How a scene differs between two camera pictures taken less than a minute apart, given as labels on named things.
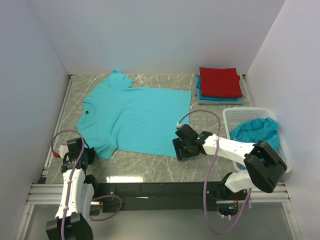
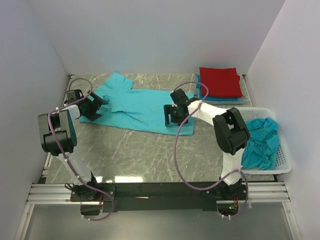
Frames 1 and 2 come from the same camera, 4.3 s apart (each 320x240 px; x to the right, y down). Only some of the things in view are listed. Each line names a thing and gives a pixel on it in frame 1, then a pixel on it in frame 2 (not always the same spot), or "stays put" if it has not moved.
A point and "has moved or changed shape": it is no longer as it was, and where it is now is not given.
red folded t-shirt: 220,82 stays put
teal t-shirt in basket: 254,131 stays put
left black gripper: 91,153 to 96,104
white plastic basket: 232,115 stays put
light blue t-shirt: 118,117 has moved or changed shape
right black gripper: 178,144 to 169,109
